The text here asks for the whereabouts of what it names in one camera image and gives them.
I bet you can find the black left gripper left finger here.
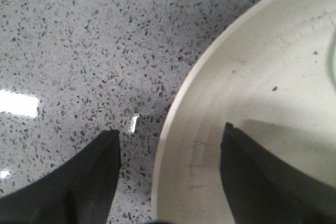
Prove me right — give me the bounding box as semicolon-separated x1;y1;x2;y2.
1;130;121;223

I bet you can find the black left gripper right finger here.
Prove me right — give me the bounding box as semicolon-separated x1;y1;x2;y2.
220;122;335;223

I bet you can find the cream round plate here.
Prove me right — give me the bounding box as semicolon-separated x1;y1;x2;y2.
151;0;335;223

